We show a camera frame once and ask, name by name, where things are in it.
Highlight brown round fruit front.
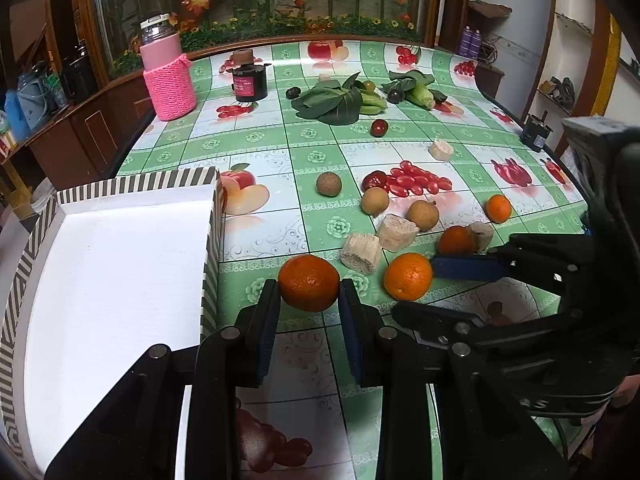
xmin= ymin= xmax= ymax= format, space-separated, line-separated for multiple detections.
xmin=406 ymin=200 xmax=439 ymax=232

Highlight black device on table edge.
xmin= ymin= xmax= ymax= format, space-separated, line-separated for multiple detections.
xmin=520 ymin=112 xmax=552 ymax=153

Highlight dark avocado left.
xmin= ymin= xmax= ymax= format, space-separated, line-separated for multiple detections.
xmin=285 ymin=87 xmax=302 ymax=100

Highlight black jar with red label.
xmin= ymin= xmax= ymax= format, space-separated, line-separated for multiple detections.
xmin=231 ymin=49 xmax=269 ymax=102

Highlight corn with green husk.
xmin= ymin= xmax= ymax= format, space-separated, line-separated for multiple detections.
xmin=406 ymin=82 xmax=436 ymax=110

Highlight green fruit-print tablecloth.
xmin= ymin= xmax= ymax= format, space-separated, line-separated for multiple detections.
xmin=120 ymin=41 xmax=586 ymax=479

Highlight green leafy vegetable bunch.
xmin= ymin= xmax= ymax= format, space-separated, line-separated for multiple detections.
xmin=291 ymin=72 xmax=362 ymax=126

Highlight blue bag on shelf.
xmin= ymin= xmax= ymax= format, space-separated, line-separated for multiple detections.
xmin=4 ymin=72 xmax=51 ymax=143

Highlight purple bottles on shelf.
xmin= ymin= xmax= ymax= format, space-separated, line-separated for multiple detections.
xmin=458 ymin=26 xmax=482 ymax=60

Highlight brown round fruit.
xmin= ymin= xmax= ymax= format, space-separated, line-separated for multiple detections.
xmin=406 ymin=200 xmax=439 ymax=232
xmin=360 ymin=188 xmax=390 ymax=217

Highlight dark red apple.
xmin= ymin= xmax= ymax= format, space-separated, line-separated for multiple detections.
xmin=361 ymin=170 xmax=388 ymax=192

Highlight green bananas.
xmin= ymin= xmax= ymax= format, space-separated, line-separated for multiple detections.
xmin=360 ymin=91 xmax=387 ymax=116

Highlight dark red plum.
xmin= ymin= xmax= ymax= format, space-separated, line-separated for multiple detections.
xmin=370 ymin=119 xmax=388 ymax=138

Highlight pink bottle with knit sleeve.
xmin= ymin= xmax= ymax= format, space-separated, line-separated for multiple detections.
xmin=140 ymin=13 xmax=196 ymax=122

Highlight orange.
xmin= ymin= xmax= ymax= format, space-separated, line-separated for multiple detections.
xmin=278 ymin=255 xmax=340 ymax=312
xmin=437 ymin=226 xmax=476 ymax=256
xmin=485 ymin=194 xmax=512 ymax=224
xmin=383 ymin=252 xmax=433 ymax=301

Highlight white box with striped rim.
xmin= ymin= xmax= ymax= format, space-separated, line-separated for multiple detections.
xmin=1 ymin=166 xmax=222 ymax=478

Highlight brown round fruit middle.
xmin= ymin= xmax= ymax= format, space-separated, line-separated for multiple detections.
xmin=360 ymin=188 xmax=390 ymax=217

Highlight orange behind gripper finger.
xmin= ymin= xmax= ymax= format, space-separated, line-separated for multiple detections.
xmin=437 ymin=226 xmax=476 ymax=256

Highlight brown kiwi-like fruit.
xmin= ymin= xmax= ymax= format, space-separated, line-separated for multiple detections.
xmin=316 ymin=171 xmax=342 ymax=197

